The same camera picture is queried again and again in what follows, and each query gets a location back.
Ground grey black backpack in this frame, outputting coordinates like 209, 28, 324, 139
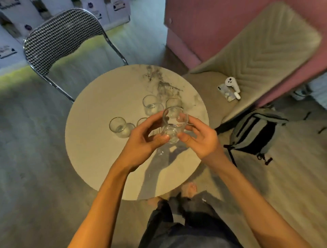
214, 107, 289, 167

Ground person's right hand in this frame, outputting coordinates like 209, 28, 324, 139
176, 113, 225, 167

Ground person's left foot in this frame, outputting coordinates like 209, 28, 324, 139
147, 196, 164, 208

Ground person's dark grey jeans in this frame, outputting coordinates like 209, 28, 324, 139
138, 193, 243, 248

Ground beige upholstered chair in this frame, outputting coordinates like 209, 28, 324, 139
183, 1, 322, 128

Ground smartphone with pale case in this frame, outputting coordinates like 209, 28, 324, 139
217, 83, 237, 102

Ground houndstooth folding chair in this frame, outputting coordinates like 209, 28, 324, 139
23, 7, 128, 103

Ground round marble table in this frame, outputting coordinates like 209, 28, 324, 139
64, 64, 210, 201

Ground person's foot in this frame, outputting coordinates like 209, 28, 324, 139
147, 196, 164, 208
181, 182, 198, 199

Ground person's right foot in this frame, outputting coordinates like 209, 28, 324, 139
181, 182, 198, 199

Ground white floor bin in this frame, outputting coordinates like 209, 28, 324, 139
290, 84, 313, 100

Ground bank of white lockers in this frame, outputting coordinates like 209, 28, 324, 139
0, 0, 131, 70

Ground person's right forearm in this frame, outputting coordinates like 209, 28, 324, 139
204, 153, 312, 248

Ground person's left hand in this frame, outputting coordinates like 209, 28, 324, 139
116, 110, 170, 173

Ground pink counter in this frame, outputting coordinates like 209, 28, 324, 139
163, 0, 327, 108

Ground white handheld controller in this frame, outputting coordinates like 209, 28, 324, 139
224, 76, 241, 100

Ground person's left forearm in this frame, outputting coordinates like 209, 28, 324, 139
67, 161, 140, 248

